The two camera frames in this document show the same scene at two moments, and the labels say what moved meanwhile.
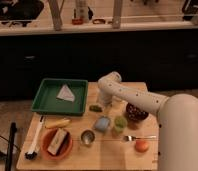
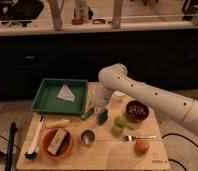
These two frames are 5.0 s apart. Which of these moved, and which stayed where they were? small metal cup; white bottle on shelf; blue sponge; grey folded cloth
Moved: blue sponge
Stayed: small metal cup; white bottle on shelf; grey folded cloth
